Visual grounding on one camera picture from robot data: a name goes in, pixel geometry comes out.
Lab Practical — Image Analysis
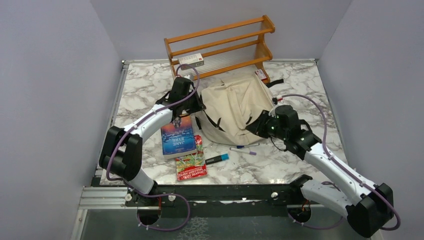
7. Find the white red box on shelf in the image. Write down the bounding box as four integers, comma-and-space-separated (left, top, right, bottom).
178, 53, 205, 70

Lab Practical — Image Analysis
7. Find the beige canvas backpack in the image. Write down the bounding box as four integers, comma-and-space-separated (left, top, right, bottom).
195, 73, 274, 146

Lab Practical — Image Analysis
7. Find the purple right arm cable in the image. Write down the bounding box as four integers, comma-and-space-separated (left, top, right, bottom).
272, 93, 402, 232

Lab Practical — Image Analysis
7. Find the white purple-capped pen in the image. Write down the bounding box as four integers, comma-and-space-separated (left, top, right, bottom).
229, 147, 257, 156

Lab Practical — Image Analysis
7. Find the blue Jane Eyre book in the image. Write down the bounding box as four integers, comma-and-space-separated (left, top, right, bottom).
160, 115, 197, 159

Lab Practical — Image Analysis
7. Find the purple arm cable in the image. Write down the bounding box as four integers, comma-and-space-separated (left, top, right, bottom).
272, 93, 402, 232
105, 63, 201, 233

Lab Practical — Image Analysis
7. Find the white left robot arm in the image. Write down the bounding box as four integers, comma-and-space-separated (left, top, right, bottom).
98, 76, 205, 206

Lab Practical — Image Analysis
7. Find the small red white box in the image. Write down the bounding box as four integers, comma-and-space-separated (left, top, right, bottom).
255, 69, 268, 82

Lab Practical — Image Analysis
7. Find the red Treehouse book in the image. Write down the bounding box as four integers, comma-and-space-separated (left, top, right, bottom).
175, 135, 208, 181

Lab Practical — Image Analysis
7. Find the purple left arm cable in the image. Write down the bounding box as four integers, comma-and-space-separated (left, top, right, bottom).
105, 63, 201, 233

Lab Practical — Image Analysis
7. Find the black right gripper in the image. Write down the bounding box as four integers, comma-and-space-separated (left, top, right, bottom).
245, 109, 288, 141

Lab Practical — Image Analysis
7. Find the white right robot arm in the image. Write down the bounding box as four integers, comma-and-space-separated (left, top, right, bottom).
245, 105, 396, 238

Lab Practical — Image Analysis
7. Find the black blue highlighter marker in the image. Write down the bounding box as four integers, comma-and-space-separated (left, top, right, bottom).
205, 153, 229, 165

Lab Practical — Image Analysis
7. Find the wooden two-tier shelf rack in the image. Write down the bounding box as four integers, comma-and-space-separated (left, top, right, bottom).
164, 15, 276, 84

